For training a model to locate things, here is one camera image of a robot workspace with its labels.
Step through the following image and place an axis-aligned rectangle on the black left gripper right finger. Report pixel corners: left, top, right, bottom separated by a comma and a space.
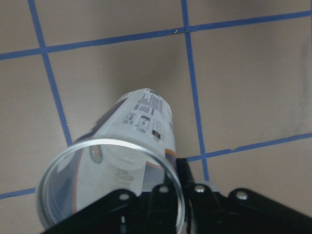
176, 158, 312, 234

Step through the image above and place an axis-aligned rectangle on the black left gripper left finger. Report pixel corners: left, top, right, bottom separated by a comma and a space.
44, 189, 151, 234

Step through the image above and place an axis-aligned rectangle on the white tennis ball can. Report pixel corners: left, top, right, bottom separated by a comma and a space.
36, 88, 185, 233

